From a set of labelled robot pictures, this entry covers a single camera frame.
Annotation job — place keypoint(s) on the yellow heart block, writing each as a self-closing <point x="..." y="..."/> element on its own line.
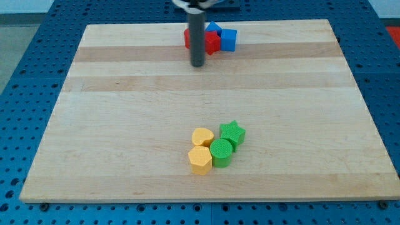
<point x="202" y="137"/>

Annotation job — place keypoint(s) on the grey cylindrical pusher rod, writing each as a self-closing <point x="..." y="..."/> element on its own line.
<point x="196" y="22"/>

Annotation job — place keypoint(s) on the yellow hexagon block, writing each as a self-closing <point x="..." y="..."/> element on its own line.
<point x="200" y="160"/>

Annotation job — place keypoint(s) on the red circle block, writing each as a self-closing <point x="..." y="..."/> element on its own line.
<point x="187" y="38"/>

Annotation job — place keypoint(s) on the green star block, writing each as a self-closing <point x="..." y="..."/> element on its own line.
<point x="233" y="133"/>

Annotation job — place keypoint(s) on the blue cube block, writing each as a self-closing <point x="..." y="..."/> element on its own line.
<point x="228" y="40"/>

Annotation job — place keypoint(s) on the green circle block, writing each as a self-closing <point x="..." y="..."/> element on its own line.
<point x="221" y="152"/>

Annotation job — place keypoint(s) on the light wooden board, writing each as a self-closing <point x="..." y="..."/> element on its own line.
<point x="121" y="128"/>

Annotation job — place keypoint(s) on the red star block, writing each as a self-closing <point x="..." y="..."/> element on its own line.
<point x="212" y="42"/>

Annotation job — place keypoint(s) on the blue pentagon block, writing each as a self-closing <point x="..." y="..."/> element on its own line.
<point x="212" y="26"/>

